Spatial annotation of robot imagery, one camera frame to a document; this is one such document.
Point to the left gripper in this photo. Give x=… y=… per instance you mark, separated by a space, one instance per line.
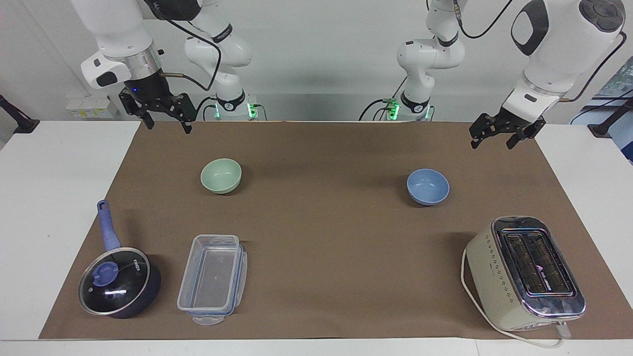
x=524 y=123

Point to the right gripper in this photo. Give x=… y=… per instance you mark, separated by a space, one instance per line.
x=148 y=89

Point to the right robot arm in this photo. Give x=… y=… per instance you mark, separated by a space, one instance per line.
x=118 y=29

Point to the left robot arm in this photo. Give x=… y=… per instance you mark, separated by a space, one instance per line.
x=554 y=54

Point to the green bowl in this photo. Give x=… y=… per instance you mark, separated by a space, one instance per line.
x=221 y=175

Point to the blue bowl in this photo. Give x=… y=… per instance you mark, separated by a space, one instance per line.
x=428 y=187

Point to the black stand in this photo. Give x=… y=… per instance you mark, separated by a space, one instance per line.
x=17 y=118
x=610 y=121

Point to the cream and chrome toaster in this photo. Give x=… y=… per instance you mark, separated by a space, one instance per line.
x=494 y=277

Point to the glass pot lid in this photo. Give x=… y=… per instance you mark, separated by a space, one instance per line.
x=114 y=281

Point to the clear plastic food container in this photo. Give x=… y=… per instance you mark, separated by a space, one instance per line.
x=212 y=279

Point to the dark blue saucepan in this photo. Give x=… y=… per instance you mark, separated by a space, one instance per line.
x=148 y=289

